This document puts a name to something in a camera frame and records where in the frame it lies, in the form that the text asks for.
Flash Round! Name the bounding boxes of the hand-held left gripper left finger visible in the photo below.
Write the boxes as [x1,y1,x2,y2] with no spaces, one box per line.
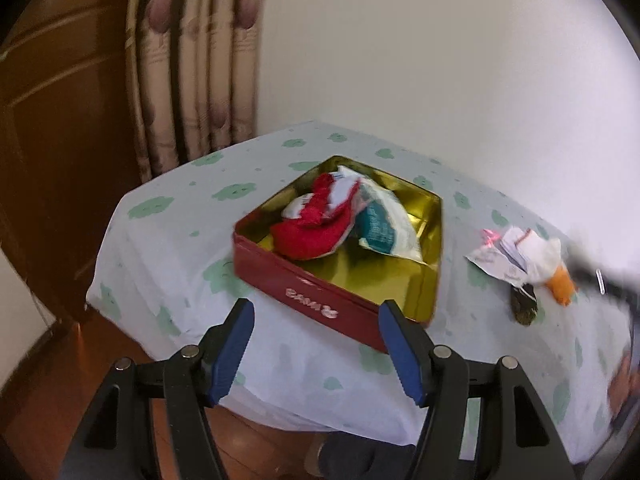
[60,297,256,480]

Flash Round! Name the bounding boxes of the white paper tag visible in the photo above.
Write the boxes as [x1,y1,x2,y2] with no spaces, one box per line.
[465,227,528,288]

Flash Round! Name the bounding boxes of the white and teal soft packet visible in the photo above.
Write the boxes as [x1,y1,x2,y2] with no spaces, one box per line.
[332,165,426,265]

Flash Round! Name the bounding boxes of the red tin box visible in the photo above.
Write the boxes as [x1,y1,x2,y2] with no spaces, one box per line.
[232,155,444,356]

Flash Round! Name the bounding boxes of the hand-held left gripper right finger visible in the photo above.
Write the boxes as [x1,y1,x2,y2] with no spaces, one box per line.
[377,299,576,480]

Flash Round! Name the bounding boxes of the dark blue cloth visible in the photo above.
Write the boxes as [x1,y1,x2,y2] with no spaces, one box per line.
[317,432,418,480]

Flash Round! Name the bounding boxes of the beige patterned curtain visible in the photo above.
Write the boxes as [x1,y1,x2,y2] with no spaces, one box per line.
[125,0,271,184]

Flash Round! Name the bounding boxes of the white plush duck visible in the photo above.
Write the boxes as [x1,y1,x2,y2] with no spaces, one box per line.
[515,232,578,306]

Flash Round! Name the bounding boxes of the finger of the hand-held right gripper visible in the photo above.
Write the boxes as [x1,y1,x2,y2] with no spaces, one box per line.
[569,242,640,311]

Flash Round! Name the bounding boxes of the brown wooden wardrobe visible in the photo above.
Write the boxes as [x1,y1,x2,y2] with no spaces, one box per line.
[0,0,151,331]

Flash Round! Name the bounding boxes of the green cloud print tablecloth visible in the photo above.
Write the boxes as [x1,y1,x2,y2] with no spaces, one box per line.
[85,120,636,466]

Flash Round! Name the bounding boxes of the red and white sock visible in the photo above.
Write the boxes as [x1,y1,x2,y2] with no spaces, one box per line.
[270,172,362,261]

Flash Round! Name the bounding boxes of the small dark round item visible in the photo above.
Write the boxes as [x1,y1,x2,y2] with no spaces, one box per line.
[510,285,539,327]

